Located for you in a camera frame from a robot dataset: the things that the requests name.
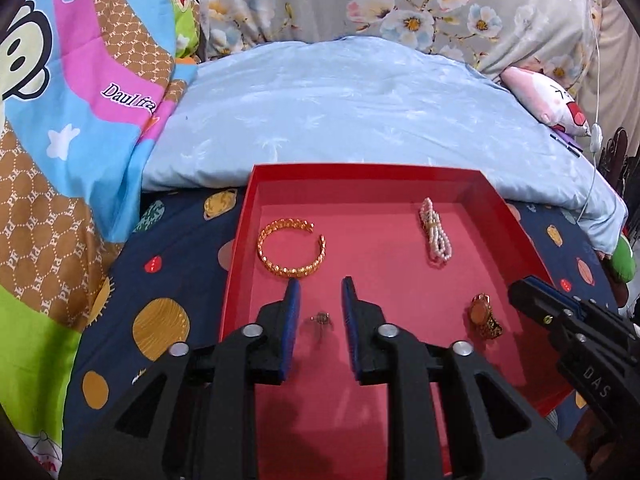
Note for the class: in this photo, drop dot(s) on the colourful cartoon blanket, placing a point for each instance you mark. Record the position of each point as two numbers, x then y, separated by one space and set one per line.
75 110

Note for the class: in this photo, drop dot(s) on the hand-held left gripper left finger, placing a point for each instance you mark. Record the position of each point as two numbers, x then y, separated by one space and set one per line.
291 330

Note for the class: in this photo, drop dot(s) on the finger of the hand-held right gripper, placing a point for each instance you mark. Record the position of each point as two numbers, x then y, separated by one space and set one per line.
575 302
532 300

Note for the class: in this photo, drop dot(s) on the red shallow box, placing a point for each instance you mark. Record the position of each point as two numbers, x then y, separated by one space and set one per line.
380 240

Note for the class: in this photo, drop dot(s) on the dark metal bed frame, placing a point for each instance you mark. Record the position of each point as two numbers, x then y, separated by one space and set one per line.
620 160

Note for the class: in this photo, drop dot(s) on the pink plush toy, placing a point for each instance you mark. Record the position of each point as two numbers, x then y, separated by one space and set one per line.
545 100

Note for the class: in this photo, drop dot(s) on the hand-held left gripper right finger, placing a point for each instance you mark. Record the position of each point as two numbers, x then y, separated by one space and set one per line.
350 330

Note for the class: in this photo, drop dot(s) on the green plush toy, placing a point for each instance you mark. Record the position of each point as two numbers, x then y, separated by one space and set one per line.
622 260

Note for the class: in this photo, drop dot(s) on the light blue pillow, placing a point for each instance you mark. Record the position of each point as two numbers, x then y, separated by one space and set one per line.
350 110

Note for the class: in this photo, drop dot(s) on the gold open bangle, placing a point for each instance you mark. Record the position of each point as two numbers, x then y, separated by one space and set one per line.
290 271

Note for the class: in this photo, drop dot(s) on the navy planet print bedsheet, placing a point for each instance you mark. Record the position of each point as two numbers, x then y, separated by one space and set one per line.
175 280

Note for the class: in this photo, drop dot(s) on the grey floral pillow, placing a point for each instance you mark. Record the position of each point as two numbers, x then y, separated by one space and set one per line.
325 0

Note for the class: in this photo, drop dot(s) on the beige curtain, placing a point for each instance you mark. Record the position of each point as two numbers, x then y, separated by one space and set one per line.
615 60

